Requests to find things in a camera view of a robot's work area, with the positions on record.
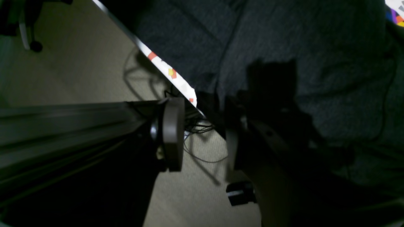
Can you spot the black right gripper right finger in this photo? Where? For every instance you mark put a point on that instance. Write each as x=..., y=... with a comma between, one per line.
x=291, y=170

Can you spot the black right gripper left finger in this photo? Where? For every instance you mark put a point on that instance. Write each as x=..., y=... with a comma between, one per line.
x=106, y=185

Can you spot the black T-shirt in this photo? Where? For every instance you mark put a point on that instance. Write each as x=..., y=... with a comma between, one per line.
x=349, y=64

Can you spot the aluminium frame rail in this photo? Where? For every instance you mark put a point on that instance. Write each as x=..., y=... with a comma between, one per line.
x=35, y=135

